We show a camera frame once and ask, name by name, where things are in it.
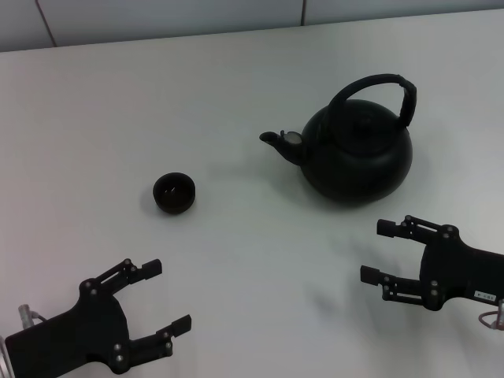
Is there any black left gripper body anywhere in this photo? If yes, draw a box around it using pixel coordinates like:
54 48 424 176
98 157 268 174
3 277 134 376

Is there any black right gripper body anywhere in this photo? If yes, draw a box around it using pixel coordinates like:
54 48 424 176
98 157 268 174
419 224 504 313

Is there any black round teapot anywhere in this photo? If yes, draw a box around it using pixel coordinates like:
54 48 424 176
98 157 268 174
258 72 417 205

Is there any small black teacup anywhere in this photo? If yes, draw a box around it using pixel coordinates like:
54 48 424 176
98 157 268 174
152 172 198 217

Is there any silver plug with cable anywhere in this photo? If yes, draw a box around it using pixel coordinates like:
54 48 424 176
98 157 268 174
477 298 504 331
17 302 47 328

